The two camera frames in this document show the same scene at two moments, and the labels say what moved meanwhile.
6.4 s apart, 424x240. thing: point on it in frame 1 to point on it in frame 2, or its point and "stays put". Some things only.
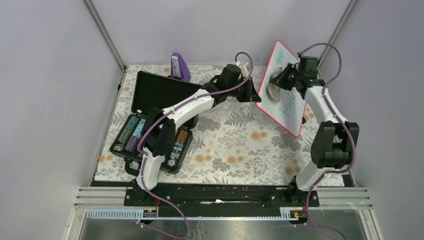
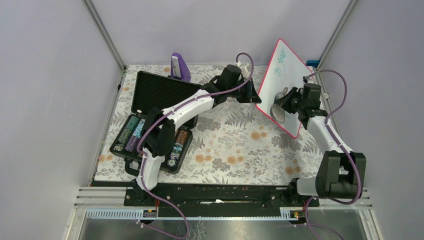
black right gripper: [280, 79] to [283, 102]
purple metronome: [179, 70] stays put
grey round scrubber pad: [273, 92] to [277, 112]
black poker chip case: [154, 90] stays put
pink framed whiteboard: [289, 110] stays put
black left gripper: [251, 95] stays put
